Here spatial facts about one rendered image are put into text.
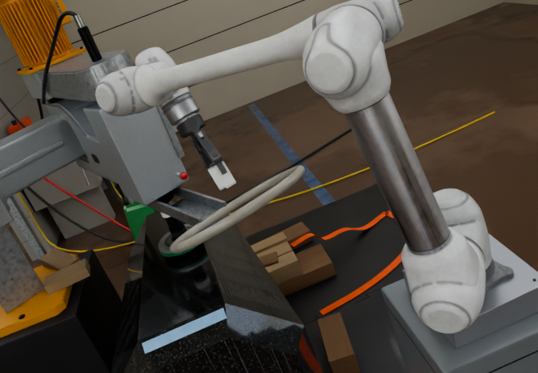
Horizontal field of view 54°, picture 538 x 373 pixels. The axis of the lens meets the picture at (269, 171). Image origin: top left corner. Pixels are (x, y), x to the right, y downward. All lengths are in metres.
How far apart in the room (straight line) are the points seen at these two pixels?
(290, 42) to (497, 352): 0.92
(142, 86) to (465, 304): 0.87
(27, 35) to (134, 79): 1.42
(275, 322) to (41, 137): 1.37
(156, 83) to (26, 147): 1.42
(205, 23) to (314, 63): 5.99
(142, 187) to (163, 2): 4.94
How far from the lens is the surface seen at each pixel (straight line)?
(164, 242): 2.39
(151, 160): 2.14
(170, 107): 1.44
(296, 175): 1.55
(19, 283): 2.71
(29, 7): 2.68
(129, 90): 1.30
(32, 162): 2.65
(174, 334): 1.96
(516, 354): 1.56
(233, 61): 1.27
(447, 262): 1.24
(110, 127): 2.06
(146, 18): 6.92
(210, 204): 2.01
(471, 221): 1.42
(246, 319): 1.96
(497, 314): 1.53
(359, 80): 1.00
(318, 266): 3.17
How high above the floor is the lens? 1.88
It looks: 23 degrees down
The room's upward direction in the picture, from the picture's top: 20 degrees counter-clockwise
